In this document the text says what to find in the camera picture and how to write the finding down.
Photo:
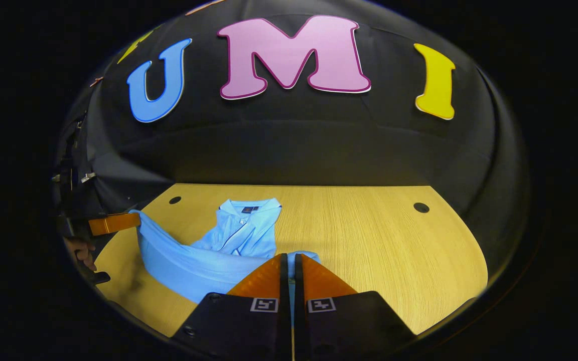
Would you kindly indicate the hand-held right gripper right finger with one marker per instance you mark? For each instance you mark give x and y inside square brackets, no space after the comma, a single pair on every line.
[299,301]

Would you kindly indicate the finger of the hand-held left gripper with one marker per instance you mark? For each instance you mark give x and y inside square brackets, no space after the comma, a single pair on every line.
[113,223]

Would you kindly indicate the light blue T-shirt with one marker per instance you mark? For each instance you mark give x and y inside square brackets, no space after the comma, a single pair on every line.
[193,271]

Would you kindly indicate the silver cloth clip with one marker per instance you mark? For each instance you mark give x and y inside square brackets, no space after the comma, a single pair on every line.
[88,176]

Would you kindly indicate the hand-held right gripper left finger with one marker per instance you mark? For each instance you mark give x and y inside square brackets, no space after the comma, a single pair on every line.
[284,301]

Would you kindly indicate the red cloth clip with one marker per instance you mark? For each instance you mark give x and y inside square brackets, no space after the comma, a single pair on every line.
[97,80]

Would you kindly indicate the black backdrop cloth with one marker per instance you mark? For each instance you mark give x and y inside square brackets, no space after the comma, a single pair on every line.
[294,140]

